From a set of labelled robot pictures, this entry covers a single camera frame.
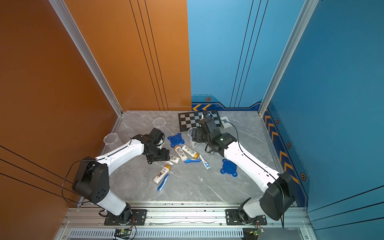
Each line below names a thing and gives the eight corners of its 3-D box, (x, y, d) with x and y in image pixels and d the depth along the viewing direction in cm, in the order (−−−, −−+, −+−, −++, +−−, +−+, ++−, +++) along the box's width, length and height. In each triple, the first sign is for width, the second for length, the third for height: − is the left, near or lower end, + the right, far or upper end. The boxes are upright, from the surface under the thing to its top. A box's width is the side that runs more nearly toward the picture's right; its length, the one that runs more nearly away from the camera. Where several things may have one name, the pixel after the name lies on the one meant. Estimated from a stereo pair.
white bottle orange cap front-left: (153, 181, 87) (152, 179, 85) (166, 164, 93) (166, 163, 91) (158, 185, 85) (157, 183, 83) (171, 168, 92) (171, 166, 90)
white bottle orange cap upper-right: (181, 149, 100) (181, 147, 98) (185, 145, 102) (184, 143, 100) (196, 159, 95) (196, 158, 93) (199, 155, 97) (199, 153, 95)
